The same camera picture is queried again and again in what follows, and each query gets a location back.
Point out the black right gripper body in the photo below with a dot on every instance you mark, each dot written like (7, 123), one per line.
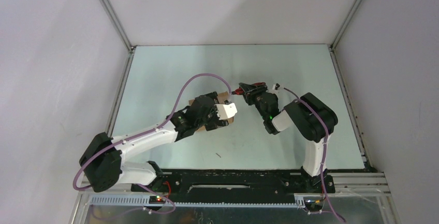
(255, 99)

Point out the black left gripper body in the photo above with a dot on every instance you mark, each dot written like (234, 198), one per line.
(212, 120)

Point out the brown cardboard express box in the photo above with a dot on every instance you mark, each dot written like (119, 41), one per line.
(224, 99)

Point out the red black utility knife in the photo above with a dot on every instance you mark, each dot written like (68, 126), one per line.
(245, 88)

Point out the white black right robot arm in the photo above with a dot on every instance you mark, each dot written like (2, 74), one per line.
(280, 108)

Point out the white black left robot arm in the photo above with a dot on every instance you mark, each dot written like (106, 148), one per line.
(106, 160)

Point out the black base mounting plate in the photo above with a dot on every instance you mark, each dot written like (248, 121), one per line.
(240, 186)

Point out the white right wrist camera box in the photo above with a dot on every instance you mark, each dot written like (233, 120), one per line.
(275, 89)

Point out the aluminium frame rail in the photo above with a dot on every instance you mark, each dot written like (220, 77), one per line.
(360, 197)

